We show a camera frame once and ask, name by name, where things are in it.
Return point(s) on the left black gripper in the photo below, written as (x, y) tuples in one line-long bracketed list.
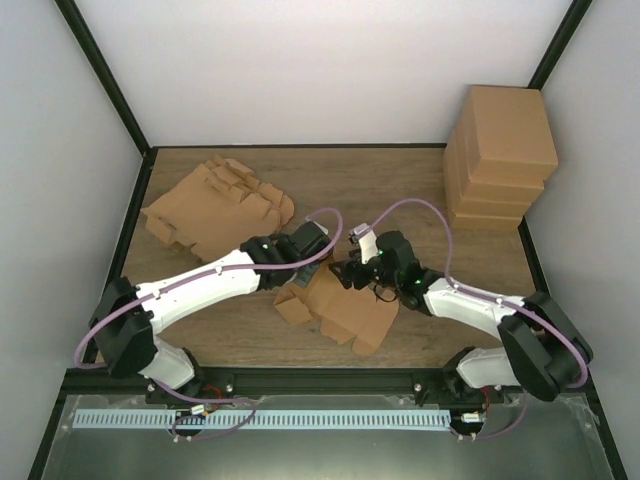
[(303, 280)]

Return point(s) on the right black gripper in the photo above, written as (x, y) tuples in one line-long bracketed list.
[(349, 268)]

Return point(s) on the brown cardboard box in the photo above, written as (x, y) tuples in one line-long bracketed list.
[(361, 318)]

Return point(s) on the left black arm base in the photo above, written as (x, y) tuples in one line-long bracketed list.
[(178, 379)]

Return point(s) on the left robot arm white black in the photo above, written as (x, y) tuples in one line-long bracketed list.
[(131, 344)]

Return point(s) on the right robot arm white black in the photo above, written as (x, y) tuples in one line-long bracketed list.
[(541, 350)]

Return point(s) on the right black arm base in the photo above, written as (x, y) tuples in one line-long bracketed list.
[(445, 387)]

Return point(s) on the folded cardboard box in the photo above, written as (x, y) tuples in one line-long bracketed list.
[(487, 199), (458, 181), (486, 215), (506, 135)]

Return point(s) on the bottom folded cardboard box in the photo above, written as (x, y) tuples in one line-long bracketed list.
[(486, 215)]

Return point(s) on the top folded cardboard box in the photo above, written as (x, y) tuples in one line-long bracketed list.
[(506, 135)]

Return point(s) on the stack of flat cardboard blanks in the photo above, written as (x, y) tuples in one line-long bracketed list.
[(216, 207)]

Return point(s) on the clear acrylic plate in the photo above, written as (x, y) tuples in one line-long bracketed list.
[(523, 439)]

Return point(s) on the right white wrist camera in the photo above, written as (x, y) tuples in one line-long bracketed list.
[(364, 239)]

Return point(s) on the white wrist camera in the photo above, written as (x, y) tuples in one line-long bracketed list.
[(313, 228), (364, 239)]

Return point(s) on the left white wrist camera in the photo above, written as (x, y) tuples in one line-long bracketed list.
[(313, 228)]

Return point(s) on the black aluminium frame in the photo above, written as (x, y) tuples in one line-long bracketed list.
[(290, 379)]

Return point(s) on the light blue slotted cable duct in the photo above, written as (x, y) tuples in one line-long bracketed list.
[(405, 420)]

